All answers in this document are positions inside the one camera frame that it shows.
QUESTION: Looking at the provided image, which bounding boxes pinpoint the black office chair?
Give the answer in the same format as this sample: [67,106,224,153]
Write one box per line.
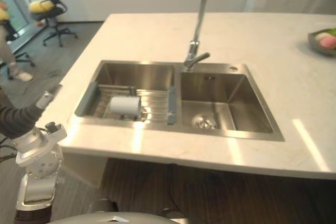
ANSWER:
[28,0,79,48]
[0,22,36,80]

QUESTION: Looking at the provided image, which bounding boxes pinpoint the stainless steel double sink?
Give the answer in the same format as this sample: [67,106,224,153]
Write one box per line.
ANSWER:
[73,60,285,142]

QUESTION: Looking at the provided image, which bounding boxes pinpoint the chrome kitchen faucet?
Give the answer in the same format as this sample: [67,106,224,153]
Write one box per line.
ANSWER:
[157,0,214,72]

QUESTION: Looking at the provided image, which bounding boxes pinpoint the person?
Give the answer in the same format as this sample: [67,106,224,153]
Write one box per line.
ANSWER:
[0,0,34,81]

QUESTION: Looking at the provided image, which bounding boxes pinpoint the sink drain strainer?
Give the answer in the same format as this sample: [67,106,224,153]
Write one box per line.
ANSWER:
[192,114,217,130]

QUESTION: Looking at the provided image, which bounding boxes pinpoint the yellow cushion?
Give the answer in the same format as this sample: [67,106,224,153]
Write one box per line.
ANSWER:
[28,0,55,14]

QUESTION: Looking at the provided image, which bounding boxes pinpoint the white cup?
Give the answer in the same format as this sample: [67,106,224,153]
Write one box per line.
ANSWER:
[109,95,142,116]

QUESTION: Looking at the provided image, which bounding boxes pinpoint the pink fruit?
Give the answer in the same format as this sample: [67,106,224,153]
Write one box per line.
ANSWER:
[318,36,336,51]

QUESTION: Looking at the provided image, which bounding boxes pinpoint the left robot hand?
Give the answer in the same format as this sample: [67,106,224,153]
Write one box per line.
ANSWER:
[0,84,63,138]

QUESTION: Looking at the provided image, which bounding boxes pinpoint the grey fruit bowl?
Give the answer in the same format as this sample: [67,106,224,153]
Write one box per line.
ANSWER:
[307,28,336,57]

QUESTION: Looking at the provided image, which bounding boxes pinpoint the wire dish drainer rack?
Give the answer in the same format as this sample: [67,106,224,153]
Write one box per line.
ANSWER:
[80,81,179,126]

